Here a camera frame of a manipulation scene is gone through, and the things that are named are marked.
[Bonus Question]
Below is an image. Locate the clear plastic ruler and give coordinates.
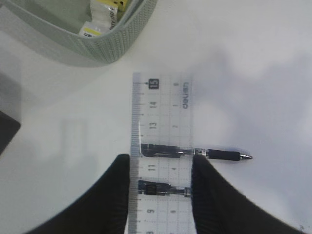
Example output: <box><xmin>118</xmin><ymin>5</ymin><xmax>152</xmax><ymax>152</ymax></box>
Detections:
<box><xmin>128</xmin><ymin>73</ymin><xmax>196</xmax><ymax>234</ymax></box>

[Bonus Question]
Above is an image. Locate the black square pen holder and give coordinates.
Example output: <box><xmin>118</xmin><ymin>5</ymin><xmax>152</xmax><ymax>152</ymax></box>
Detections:
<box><xmin>0</xmin><ymin>111</ymin><xmax>21</xmax><ymax>154</ymax></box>

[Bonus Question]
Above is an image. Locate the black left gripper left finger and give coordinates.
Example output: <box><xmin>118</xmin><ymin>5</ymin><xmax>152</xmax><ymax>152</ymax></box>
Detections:
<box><xmin>30</xmin><ymin>154</ymin><xmax>130</xmax><ymax>234</ymax></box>

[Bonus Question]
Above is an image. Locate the green plastic woven basket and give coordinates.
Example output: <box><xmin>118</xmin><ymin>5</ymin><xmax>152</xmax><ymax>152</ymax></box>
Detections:
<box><xmin>2</xmin><ymin>0</ymin><xmax>157</xmax><ymax>64</ymax></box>

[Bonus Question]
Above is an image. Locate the yellow white waste paper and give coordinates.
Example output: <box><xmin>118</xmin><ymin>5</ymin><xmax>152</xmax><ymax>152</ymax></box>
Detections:
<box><xmin>78</xmin><ymin>0</ymin><xmax>128</xmax><ymax>38</ymax></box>

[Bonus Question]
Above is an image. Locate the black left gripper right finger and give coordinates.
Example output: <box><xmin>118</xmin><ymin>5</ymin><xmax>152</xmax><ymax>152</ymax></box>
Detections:
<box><xmin>191</xmin><ymin>156</ymin><xmax>303</xmax><ymax>234</ymax></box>

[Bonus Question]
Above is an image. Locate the black gel pen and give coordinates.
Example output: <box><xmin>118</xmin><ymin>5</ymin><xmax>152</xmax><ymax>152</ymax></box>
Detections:
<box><xmin>140</xmin><ymin>143</ymin><xmax>253</xmax><ymax>161</ymax></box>
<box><xmin>138</xmin><ymin>180</ymin><xmax>191</xmax><ymax>197</ymax></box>

